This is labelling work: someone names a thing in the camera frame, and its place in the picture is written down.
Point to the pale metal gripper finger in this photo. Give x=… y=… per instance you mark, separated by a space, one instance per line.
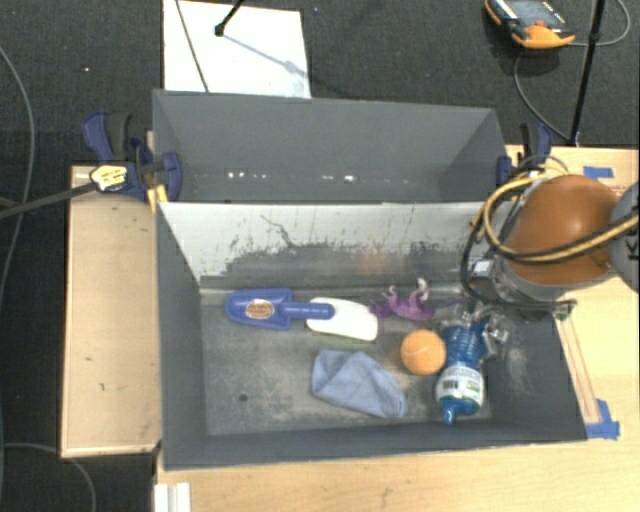
x=496 y=338
x=469 y=317

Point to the orange ball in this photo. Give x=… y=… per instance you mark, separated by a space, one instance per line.
x=423 y=352

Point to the blue plastic bottle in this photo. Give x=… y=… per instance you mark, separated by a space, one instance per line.
x=460 y=385

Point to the purple toy animal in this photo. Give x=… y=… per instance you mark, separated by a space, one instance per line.
x=407 y=305

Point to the light blue cloth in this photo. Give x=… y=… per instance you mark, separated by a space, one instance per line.
x=355 y=382

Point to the grey metal bin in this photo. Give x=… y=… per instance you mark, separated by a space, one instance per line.
x=280 y=380

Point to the blue toy shovel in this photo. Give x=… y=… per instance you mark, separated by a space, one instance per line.
x=255 y=310

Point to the pale wood board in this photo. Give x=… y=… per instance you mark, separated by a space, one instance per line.
x=110 y=320

